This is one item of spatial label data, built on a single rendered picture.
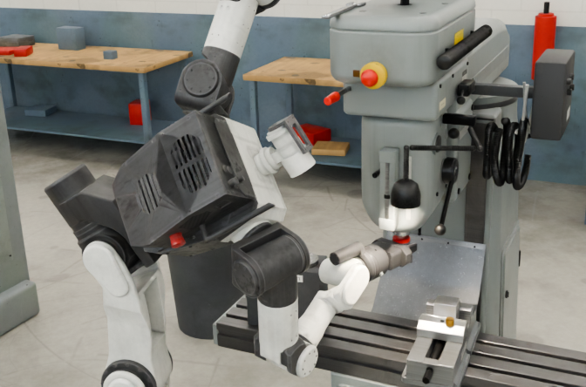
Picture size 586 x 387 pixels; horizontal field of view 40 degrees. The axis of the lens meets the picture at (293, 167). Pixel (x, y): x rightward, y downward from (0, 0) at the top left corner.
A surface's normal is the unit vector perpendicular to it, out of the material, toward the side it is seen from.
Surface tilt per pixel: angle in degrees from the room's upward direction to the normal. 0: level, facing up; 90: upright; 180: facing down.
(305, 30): 90
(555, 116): 90
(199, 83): 61
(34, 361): 0
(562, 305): 0
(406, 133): 90
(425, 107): 90
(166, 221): 74
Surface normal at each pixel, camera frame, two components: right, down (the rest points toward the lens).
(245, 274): -0.75, 0.33
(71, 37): -0.46, 0.29
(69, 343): -0.03, -0.95
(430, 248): -0.39, -0.16
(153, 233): -0.64, -0.01
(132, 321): -0.25, 0.68
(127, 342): -0.21, 0.32
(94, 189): 0.20, -0.91
